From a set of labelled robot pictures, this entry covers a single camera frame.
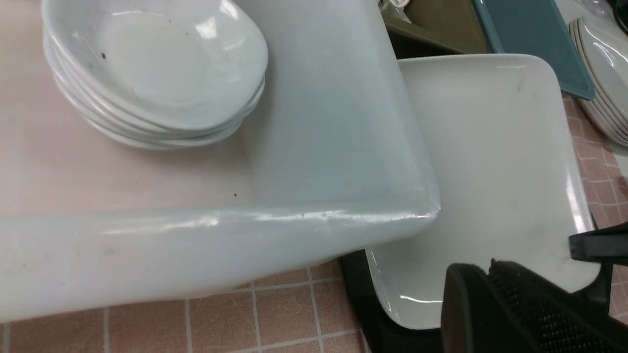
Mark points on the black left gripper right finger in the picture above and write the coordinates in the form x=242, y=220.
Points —
x=607, y=245

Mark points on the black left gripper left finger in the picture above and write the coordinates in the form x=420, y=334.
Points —
x=511, y=309

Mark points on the large white square plate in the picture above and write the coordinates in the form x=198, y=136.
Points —
x=498, y=137

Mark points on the black plastic tray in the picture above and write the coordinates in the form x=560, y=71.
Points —
x=383, y=335

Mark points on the stack of plates at side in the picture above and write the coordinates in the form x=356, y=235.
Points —
x=603, y=48

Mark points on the large white plastic tub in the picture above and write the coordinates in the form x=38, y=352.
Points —
x=331, y=161

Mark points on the blue plastic bin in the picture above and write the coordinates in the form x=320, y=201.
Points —
x=536, y=27

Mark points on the olive green plastic bin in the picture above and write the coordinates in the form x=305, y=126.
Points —
x=421, y=28

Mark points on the stack of small white dishes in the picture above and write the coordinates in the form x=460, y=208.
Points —
x=157, y=74

